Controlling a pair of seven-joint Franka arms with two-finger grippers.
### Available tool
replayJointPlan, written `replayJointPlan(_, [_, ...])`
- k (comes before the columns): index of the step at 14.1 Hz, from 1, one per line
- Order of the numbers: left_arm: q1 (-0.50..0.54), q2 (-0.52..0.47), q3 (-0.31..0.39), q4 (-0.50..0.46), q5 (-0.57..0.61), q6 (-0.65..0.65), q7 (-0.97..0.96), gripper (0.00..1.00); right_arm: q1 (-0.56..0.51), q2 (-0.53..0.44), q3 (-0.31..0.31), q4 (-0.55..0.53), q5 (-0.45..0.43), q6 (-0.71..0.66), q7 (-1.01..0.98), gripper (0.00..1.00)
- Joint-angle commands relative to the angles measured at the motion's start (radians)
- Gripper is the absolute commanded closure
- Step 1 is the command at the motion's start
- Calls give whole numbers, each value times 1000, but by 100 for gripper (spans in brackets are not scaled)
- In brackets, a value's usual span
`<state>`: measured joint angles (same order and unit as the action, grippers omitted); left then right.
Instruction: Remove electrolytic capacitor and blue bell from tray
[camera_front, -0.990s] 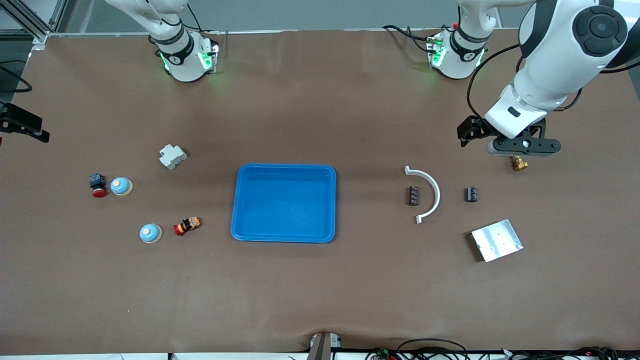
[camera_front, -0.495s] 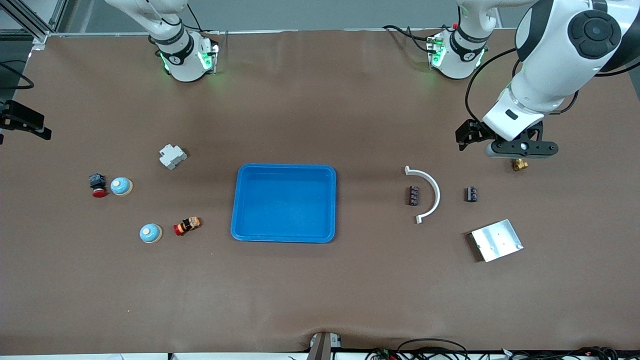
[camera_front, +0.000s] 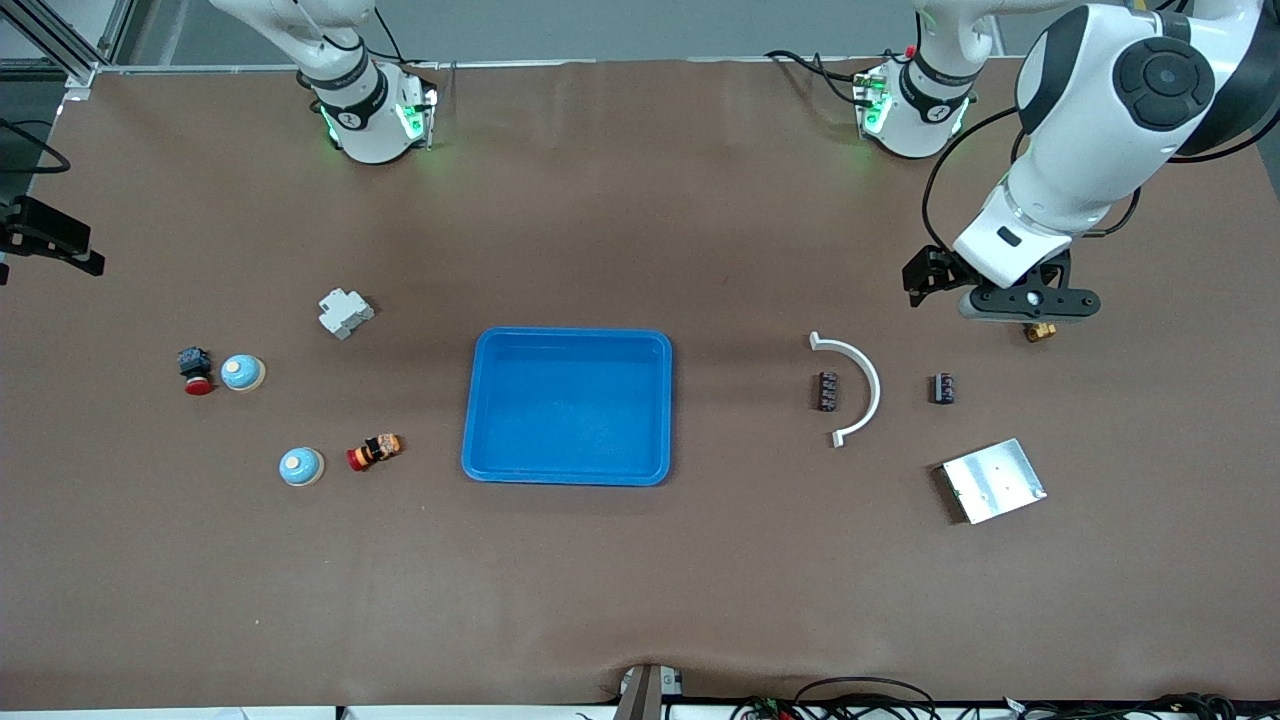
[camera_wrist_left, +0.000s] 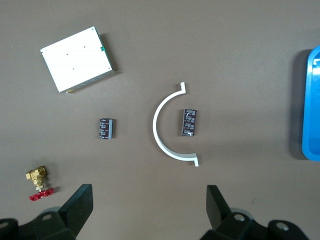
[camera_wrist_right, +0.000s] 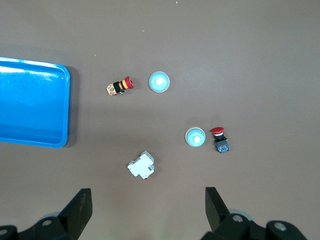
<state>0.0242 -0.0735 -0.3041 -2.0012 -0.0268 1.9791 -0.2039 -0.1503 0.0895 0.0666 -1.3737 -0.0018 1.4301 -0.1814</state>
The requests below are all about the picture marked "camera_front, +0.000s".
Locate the light blue service bell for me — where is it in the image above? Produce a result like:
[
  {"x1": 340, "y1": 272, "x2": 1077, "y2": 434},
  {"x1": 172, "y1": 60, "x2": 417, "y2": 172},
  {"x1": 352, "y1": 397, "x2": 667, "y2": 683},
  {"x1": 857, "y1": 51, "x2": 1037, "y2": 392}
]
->
[
  {"x1": 279, "y1": 446, "x2": 325, "y2": 488},
  {"x1": 220, "y1": 353, "x2": 267, "y2": 393}
]

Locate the red mushroom push button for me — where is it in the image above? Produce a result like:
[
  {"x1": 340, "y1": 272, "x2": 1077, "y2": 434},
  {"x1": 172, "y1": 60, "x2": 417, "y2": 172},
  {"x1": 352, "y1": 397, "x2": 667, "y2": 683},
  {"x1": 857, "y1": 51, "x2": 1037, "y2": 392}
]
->
[{"x1": 177, "y1": 346, "x2": 215, "y2": 397}]

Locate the square metal plate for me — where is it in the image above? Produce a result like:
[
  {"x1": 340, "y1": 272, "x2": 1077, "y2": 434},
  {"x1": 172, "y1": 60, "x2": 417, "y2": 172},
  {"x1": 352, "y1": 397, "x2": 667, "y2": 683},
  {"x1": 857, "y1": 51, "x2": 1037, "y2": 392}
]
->
[{"x1": 935, "y1": 438, "x2": 1048, "y2": 526}]

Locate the white circuit breaker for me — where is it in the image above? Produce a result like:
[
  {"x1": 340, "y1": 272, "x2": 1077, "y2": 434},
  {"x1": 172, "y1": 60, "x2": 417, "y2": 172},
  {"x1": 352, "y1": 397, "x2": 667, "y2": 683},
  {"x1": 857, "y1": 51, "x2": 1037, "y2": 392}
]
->
[{"x1": 318, "y1": 288, "x2": 376, "y2": 341}]

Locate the blue plastic tray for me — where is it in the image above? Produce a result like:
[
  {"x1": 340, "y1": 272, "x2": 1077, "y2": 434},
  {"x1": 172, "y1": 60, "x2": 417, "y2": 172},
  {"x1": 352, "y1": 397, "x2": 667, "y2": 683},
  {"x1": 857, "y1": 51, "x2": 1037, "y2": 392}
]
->
[{"x1": 461, "y1": 327, "x2": 674, "y2": 488}]

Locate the red yellow emergency stop button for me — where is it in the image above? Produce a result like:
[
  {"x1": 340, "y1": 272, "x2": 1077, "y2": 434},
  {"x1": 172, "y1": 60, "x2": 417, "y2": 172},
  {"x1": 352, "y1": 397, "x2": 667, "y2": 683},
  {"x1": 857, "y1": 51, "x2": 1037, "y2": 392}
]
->
[{"x1": 346, "y1": 432, "x2": 405, "y2": 473}]

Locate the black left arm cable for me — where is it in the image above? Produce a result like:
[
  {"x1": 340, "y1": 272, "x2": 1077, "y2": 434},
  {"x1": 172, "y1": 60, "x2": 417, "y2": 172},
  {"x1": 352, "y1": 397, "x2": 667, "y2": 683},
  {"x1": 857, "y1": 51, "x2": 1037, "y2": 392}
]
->
[{"x1": 920, "y1": 105, "x2": 1280, "y2": 251}]

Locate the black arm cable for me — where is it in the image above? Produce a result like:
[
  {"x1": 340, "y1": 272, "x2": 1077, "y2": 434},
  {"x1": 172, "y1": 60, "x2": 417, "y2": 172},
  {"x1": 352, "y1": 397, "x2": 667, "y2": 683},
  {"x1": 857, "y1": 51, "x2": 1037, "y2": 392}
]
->
[
  {"x1": 920, "y1": 105, "x2": 1280, "y2": 251},
  {"x1": 0, "y1": 118, "x2": 72, "y2": 176}
]

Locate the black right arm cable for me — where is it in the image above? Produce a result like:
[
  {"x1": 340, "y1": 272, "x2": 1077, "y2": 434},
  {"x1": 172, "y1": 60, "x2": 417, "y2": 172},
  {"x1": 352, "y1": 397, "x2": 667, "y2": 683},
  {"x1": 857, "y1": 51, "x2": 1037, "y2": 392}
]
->
[{"x1": 0, "y1": 118, "x2": 72, "y2": 176}]

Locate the white curved plastic bracket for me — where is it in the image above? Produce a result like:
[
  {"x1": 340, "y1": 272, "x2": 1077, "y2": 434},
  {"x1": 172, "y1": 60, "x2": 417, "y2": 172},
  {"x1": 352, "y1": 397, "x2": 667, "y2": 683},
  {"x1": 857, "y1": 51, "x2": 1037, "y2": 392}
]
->
[{"x1": 808, "y1": 331, "x2": 883, "y2": 449}]

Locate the aluminium frame corner post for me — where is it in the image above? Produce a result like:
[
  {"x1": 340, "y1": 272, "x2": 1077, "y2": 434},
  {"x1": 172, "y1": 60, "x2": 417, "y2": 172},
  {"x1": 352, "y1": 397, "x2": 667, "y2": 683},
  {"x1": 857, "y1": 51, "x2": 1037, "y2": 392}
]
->
[{"x1": 0, "y1": 0, "x2": 136, "y2": 101}]

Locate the black base cable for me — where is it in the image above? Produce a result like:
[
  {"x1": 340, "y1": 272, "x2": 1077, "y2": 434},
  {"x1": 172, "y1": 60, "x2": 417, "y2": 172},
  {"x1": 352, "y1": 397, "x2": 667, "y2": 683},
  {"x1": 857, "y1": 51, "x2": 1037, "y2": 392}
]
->
[{"x1": 765, "y1": 48, "x2": 869, "y2": 106}]

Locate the black cable loop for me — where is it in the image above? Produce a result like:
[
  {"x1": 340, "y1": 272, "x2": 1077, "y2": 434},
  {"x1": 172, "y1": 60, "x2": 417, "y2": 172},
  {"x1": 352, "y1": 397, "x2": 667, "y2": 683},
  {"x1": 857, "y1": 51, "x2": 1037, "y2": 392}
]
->
[{"x1": 795, "y1": 677, "x2": 939, "y2": 720}]

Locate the black cable bundle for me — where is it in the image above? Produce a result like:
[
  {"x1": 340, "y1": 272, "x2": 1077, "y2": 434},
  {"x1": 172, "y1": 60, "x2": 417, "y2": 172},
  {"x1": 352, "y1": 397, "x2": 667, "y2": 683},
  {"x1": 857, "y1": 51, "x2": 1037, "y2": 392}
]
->
[{"x1": 1060, "y1": 692, "x2": 1241, "y2": 720}]

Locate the grey metal mounting post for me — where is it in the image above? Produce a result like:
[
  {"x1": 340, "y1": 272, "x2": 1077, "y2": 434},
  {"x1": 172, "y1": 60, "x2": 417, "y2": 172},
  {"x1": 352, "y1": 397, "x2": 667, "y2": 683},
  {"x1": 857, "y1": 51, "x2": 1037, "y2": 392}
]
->
[{"x1": 613, "y1": 664, "x2": 664, "y2": 720}]

